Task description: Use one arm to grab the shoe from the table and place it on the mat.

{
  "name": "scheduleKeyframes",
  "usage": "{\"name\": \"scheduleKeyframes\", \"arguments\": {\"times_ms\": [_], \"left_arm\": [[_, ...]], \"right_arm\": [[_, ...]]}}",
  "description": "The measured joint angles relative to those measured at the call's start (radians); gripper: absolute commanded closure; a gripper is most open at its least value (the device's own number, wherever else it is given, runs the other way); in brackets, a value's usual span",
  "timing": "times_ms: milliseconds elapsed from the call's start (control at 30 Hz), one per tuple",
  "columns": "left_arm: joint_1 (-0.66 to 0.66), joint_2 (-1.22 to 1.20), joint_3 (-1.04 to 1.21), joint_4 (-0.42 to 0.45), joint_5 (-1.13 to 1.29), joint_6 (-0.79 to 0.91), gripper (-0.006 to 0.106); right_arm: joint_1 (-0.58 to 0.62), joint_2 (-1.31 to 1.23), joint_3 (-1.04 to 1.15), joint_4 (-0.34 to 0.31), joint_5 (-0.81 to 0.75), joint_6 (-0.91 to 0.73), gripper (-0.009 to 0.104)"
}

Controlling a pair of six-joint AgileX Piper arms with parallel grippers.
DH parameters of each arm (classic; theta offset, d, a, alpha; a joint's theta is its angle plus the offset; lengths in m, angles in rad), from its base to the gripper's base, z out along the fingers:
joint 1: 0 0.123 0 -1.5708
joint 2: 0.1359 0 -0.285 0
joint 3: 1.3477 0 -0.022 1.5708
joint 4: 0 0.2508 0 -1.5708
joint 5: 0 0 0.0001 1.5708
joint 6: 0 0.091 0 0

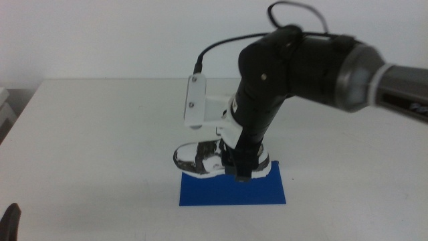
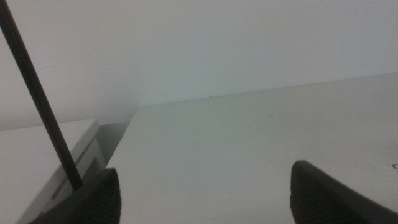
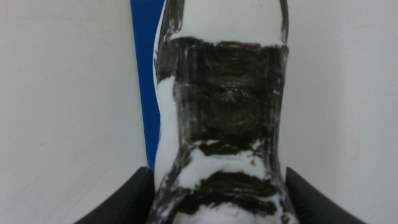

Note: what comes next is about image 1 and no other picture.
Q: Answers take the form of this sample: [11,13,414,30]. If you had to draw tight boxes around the black camera cable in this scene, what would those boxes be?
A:
[193,0,330,75]

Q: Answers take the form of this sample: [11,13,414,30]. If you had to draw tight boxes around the black and white shoe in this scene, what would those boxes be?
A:
[173,139,271,179]

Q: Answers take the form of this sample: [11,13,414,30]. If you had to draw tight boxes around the blue rectangular mat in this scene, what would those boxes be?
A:
[179,160,287,207]

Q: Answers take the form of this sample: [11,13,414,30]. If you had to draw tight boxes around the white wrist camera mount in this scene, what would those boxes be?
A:
[183,72,243,149]

